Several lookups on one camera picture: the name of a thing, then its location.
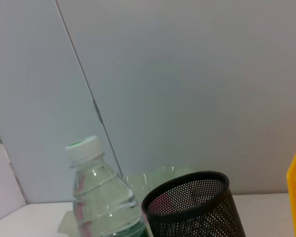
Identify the clear green-label water bottle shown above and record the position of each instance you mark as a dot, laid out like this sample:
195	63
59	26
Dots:
101	197

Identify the pink toy peach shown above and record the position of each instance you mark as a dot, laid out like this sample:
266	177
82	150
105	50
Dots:
164	201

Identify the translucent green fruit bowl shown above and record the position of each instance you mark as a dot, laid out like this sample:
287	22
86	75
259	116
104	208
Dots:
160	176

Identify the black mesh pen holder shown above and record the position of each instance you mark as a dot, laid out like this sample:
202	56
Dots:
212	219

